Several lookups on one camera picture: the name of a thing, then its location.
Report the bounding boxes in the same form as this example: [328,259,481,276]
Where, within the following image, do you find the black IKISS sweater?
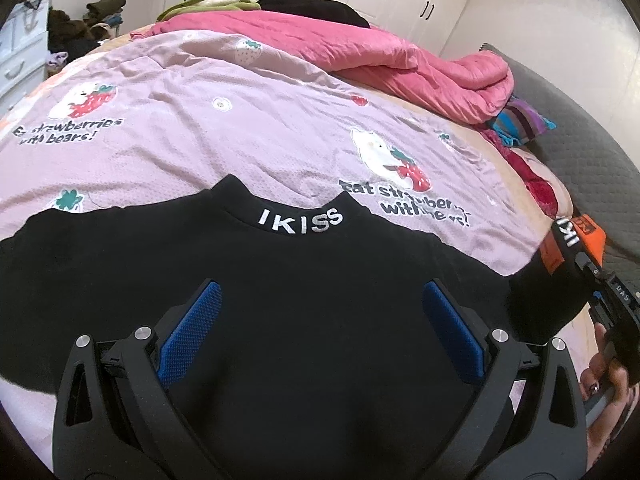
[1,177,588,479]

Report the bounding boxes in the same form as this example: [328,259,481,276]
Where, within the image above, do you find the dark clothes pile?
[47,0,127,62]

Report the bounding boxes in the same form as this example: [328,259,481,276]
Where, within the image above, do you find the black clothes on bed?
[258,0,370,28]

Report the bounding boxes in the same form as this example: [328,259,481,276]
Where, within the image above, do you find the right hand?
[579,324,637,466]

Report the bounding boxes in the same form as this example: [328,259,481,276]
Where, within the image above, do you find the grey quilted headboard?
[482,44,639,287]

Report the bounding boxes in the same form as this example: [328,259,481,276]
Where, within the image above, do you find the beige bed sheet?
[349,74,576,271]

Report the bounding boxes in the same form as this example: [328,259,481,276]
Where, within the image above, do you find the striped colourful pillow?
[487,96,556,148]

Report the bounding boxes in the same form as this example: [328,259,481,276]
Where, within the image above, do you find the pink quilt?
[130,11,514,126]

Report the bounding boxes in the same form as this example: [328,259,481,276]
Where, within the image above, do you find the pink strawberry bed sheet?
[0,29,547,461]

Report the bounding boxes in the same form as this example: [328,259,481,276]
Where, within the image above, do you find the white drawer cabinet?
[1,0,50,116]

